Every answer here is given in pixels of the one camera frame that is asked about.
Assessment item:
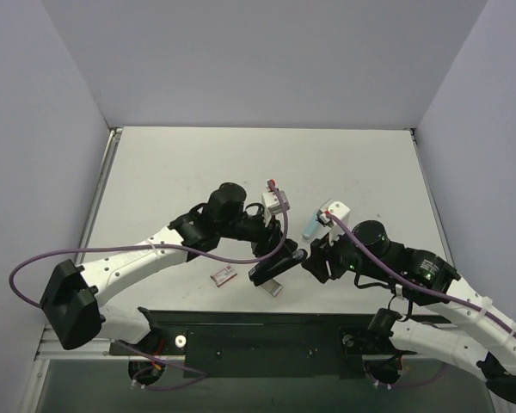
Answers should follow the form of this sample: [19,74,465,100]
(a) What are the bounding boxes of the light blue white stapler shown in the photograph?
[301,210,322,242]

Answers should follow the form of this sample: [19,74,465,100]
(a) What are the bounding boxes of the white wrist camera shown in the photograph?
[261,180,290,225]
[316,199,351,245]

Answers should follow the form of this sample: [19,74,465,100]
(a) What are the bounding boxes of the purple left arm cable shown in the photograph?
[8,180,290,391]

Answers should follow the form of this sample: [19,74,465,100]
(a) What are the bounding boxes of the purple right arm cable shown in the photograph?
[324,213,516,391]

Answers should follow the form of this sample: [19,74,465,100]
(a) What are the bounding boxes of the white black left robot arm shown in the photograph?
[40,181,306,354]

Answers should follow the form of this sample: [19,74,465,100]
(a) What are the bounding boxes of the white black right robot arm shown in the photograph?
[303,213,516,404]

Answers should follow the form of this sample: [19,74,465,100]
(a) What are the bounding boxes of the black stapler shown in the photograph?
[249,248,308,287]

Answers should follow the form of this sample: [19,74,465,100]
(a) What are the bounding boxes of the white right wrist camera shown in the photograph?
[316,199,351,245]

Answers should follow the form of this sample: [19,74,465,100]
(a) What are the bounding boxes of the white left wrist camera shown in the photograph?
[261,180,290,225]

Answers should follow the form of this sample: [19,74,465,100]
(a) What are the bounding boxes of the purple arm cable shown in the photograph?
[324,213,516,391]
[8,180,290,391]

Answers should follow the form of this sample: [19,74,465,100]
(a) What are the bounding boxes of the black looped cable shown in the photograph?
[352,273,414,322]

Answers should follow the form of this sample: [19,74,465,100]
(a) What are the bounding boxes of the aluminium frame rail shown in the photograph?
[35,329,110,361]

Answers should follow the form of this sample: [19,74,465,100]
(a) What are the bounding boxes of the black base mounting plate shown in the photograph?
[59,307,474,382]

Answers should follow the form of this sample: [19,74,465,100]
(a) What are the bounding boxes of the red white staple box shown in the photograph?
[210,265,237,287]

